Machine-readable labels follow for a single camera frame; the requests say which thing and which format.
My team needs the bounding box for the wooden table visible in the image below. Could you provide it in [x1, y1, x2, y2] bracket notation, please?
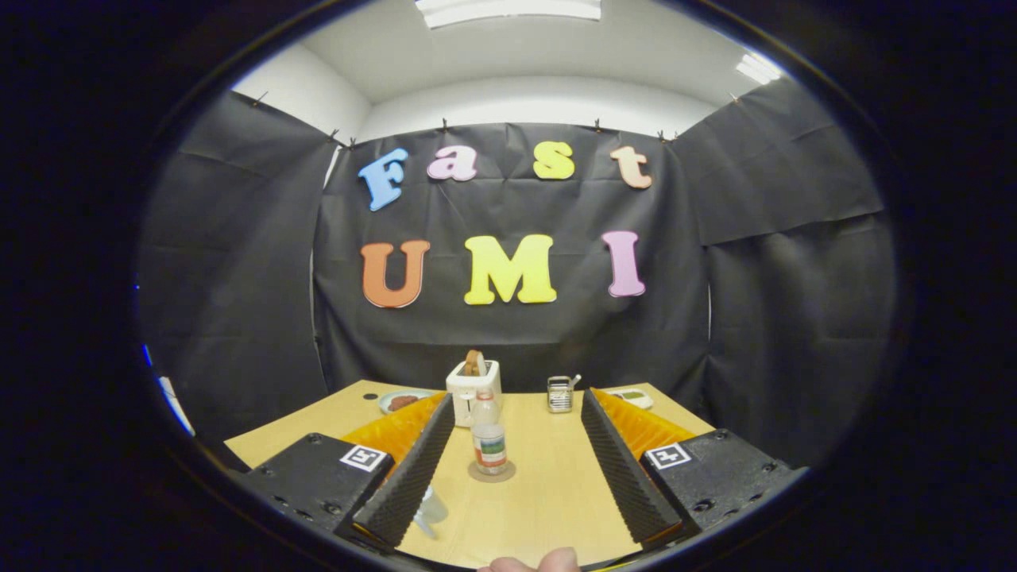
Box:
[224, 380, 716, 571]

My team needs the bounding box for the round brown coaster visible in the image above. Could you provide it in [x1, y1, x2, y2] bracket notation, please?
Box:
[467, 459, 517, 484]

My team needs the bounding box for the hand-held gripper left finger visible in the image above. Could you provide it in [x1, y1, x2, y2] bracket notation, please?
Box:
[237, 392, 456, 553]

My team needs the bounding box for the light green plate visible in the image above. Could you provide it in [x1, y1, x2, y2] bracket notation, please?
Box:
[377, 389, 436, 415]

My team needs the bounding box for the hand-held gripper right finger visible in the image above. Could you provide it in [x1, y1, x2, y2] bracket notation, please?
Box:
[579, 386, 799, 555]

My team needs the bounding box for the white divided dish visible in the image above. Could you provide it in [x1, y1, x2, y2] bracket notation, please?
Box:
[601, 388, 655, 411]

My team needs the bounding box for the long ceiling light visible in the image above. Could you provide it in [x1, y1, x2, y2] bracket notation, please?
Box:
[415, 0, 602, 29]

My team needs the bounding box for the clear plastic juice bottle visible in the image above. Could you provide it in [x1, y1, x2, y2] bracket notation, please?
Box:
[471, 389, 509, 476]

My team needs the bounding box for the white toaster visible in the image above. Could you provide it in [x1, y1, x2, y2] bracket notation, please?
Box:
[446, 359, 503, 428]

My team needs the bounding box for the black backdrop cloth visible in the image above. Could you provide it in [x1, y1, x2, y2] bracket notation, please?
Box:
[135, 75, 899, 470]

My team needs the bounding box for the small ceiling light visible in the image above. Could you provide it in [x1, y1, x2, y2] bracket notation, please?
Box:
[735, 52, 783, 86]

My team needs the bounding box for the white cup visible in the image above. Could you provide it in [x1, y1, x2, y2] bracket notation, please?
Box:
[412, 485, 450, 539]

